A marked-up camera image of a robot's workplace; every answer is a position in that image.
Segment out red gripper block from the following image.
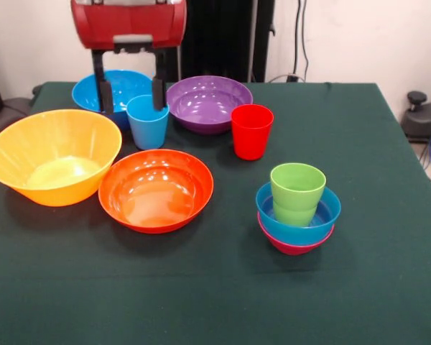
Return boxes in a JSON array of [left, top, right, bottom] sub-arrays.
[[70, 0, 187, 116]]

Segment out large blue bowl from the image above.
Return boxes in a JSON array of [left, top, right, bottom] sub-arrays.
[[71, 69, 155, 130]]

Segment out large yellow bowl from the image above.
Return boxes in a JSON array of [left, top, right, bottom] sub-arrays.
[[0, 109, 124, 208]]

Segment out black hanging cable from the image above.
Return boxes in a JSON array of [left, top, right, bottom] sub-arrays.
[[292, 0, 310, 83]]

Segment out red cup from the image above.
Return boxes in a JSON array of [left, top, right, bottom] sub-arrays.
[[231, 103, 274, 162]]

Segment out purple bowl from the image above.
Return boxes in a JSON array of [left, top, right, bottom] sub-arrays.
[[164, 75, 254, 136]]

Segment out pink bowl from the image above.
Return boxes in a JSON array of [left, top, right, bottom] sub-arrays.
[[257, 211, 335, 257]]

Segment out dark green tablecloth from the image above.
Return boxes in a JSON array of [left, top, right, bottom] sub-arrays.
[[0, 81, 431, 345]]

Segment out green cup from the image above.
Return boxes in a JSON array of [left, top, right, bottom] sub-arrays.
[[269, 162, 327, 228]]

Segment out small blue bowl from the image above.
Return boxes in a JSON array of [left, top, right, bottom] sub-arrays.
[[255, 181, 342, 247]]

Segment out orange bowl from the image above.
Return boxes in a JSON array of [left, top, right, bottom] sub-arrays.
[[98, 149, 215, 235]]

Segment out blue cup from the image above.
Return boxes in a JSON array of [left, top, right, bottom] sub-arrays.
[[126, 94, 170, 151]]

